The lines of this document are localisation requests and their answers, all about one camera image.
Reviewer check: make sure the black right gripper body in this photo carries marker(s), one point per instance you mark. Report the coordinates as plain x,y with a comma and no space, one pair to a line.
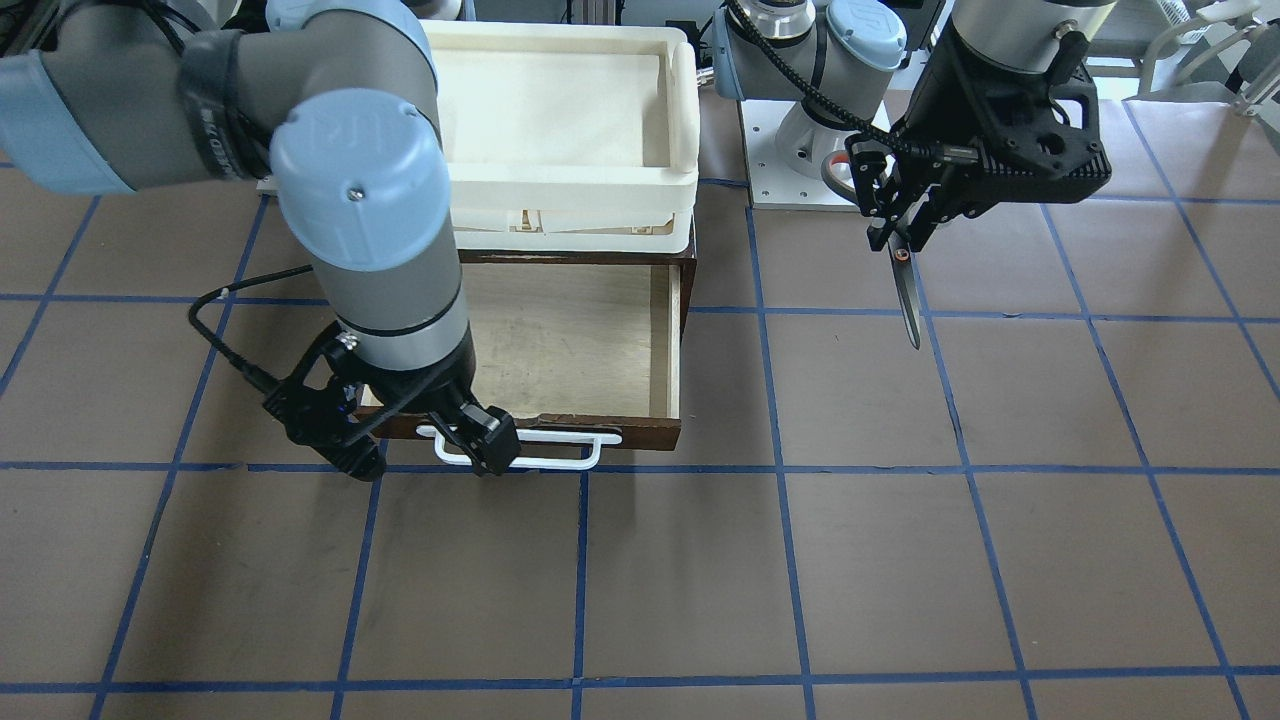
432,388

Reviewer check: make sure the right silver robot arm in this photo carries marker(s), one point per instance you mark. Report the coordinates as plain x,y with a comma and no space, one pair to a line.
147,94

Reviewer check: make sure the grey orange handled scissors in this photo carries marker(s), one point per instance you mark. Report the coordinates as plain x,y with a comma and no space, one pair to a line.
905,285

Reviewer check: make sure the white plastic tray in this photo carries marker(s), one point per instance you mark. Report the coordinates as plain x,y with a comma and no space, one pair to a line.
539,138

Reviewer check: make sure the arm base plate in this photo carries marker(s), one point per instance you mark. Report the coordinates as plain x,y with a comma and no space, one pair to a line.
783,148

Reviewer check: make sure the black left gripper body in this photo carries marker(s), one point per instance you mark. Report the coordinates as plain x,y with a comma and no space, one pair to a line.
940,105

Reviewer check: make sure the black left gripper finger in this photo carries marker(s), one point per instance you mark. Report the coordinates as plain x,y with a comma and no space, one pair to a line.
885,229
933,211

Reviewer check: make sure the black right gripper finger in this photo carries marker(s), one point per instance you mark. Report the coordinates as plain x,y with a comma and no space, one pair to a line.
488,437
320,419

